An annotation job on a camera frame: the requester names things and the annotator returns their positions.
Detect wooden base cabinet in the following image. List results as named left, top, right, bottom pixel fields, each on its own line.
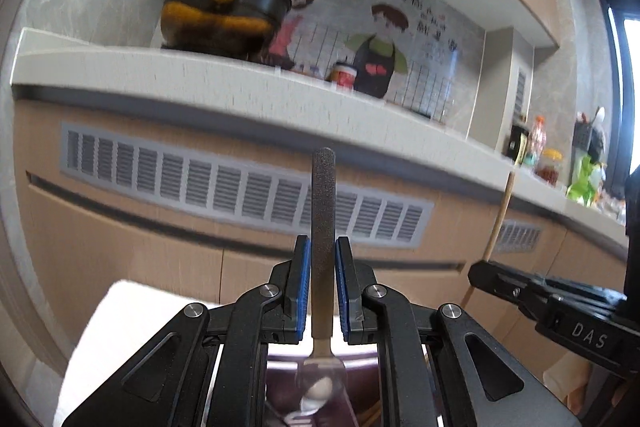
left=15, top=102, right=626, bottom=358

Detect wooden chopstick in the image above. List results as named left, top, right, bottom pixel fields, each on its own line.
left=460, top=171, right=517, bottom=310

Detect beige kitchen counter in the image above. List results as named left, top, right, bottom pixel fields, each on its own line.
left=11, top=27, right=631, bottom=258

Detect white textured towel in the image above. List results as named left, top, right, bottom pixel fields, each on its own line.
left=60, top=281, right=236, bottom=427

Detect clear bottle orange cap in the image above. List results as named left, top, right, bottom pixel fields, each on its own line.
left=522, top=116, right=547, bottom=168

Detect black-handled metal spoon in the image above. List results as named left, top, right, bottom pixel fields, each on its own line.
left=295, top=147, right=348, bottom=418

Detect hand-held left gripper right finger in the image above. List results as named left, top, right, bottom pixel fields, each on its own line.
left=335, top=235, right=583, bottom=427

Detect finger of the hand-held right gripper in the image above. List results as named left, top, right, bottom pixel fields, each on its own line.
left=467, top=259, right=626, bottom=324

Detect green spray bottle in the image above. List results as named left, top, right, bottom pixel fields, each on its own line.
left=566, top=154, right=606, bottom=208

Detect red jar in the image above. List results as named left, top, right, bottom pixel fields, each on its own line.
left=327, top=61, right=359, bottom=92

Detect black pot orange handles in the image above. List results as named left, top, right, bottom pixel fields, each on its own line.
left=160, top=1, right=281, bottom=60

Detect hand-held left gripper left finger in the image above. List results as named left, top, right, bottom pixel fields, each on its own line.
left=62, top=234, right=313, bottom=427

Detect window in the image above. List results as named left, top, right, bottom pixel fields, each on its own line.
left=607, top=2, right=640, bottom=178

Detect jar with yellow lid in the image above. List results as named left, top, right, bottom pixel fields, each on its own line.
left=537, top=149, right=563, bottom=186

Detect small wall grille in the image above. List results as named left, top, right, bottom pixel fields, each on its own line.
left=515, top=67, right=527, bottom=118

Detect cartoon wall poster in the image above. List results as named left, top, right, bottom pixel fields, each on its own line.
left=270, top=0, right=461, bottom=128

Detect black utensil caddy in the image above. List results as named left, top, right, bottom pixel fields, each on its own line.
left=572, top=112, right=607, bottom=158

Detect long grey vent grille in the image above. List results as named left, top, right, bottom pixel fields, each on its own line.
left=60, top=122, right=435, bottom=250

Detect short grey vent grille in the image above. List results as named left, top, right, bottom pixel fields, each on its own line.
left=492, top=219, right=543, bottom=255

